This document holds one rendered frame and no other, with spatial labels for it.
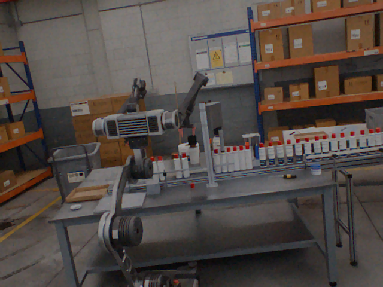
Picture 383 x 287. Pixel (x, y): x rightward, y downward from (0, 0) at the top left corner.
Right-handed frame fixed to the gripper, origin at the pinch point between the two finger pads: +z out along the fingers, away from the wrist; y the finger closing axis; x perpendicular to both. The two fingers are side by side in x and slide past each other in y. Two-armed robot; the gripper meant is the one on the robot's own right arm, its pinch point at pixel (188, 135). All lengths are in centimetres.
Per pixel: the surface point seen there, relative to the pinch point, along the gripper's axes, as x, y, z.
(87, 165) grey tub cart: -143, 174, 57
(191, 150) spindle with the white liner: -13.6, 1.6, 16.9
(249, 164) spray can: 3, -50, 28
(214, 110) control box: 19.1, -27.8, -21.7
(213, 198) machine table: 52, -25, 38
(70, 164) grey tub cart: -136, 193, 52
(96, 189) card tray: 15, 84, 38
